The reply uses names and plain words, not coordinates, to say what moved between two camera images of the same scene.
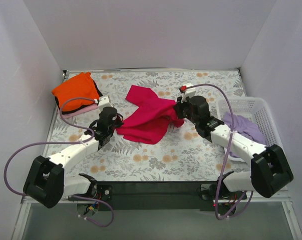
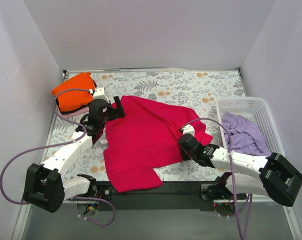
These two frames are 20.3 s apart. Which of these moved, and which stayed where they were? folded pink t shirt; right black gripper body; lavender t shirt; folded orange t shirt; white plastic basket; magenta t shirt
Moved: right black gripper body; magenta t shirt
Stayed: white plastic basket; lavender t shirt; folded pink t shirt; folded orange t shirt
